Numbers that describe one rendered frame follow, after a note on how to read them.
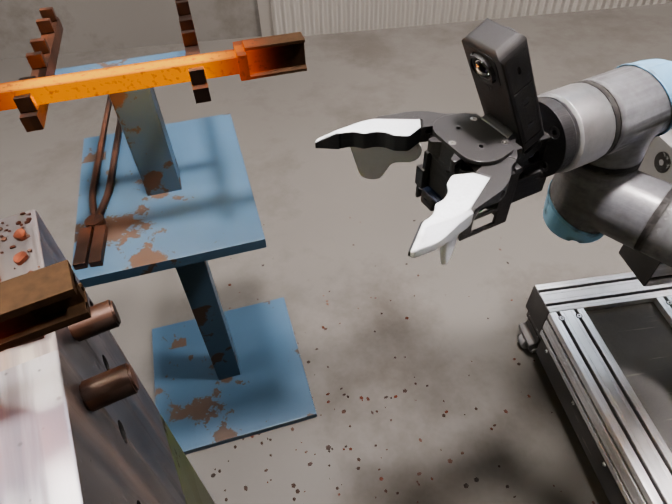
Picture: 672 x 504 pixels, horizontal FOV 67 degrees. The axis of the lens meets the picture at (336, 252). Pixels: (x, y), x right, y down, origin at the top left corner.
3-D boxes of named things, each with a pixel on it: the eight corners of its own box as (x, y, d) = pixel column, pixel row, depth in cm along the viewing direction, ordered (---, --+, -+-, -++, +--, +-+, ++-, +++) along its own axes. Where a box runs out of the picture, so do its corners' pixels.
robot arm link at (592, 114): (629, 105, 43) (558, 66, 48) (589, 120, 41) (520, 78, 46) (597, 176, 48) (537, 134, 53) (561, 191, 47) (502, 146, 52)
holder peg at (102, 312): (118, 310, 49) (108, 293, 47) (124, 330, 48) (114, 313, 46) (75, 326, 48) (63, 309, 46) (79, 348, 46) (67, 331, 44)
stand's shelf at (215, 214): (231, 121, 110) (230, 112, 108) (266, 247, 83) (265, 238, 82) (87, 146, 104) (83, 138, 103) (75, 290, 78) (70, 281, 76)
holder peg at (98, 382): (135, 372, 44) (125, 355, 42) (142, 397, 43) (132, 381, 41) (88, 392, 43) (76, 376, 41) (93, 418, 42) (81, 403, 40)
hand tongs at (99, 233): (111, 83, 119) (110, 78, 118) (130, 81, 119) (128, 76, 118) (75, 270, 78) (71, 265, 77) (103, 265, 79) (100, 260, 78)
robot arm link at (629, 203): (617, 274, 55) (662, 196, 47) (525, 225, 61) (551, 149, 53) (647, 236, 59) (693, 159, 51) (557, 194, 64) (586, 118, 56)
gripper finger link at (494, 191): (490, 231, 37) (518, 163, 42) (494, 215, 35) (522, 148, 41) (428, 212, 38) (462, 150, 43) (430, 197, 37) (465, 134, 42)
